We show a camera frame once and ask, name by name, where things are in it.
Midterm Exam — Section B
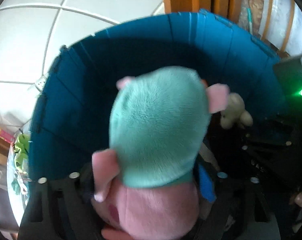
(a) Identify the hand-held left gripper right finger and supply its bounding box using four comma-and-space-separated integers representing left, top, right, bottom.
191, 160, 282, 240

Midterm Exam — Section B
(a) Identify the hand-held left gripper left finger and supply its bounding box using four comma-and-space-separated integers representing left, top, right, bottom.
17, 165, 109, 240

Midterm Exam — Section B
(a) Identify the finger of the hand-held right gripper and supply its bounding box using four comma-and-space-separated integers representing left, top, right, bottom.
241, 120, 302, 153

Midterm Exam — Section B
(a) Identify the teal dress pig plush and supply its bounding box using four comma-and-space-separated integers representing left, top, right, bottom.
91, 66, 230, 240

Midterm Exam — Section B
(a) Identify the blue plastic storage crate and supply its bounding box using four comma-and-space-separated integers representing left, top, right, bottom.
28, 9, 292, 205

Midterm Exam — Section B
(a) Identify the beige plush toy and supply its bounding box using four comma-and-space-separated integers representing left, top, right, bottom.
220, 92, 254, 130

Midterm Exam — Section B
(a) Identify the patterned glass door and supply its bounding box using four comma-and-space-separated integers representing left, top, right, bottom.
261, 0, 302, 55

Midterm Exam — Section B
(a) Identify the green frog plush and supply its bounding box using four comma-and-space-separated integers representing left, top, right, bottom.
13, 134, 31, 173

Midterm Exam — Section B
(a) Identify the teal plastic stick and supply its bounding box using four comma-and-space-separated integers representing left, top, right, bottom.
246, 7, 254, 33

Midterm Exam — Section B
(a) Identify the pink yellow can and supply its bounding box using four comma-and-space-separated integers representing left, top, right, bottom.
0, 125, 13, 143

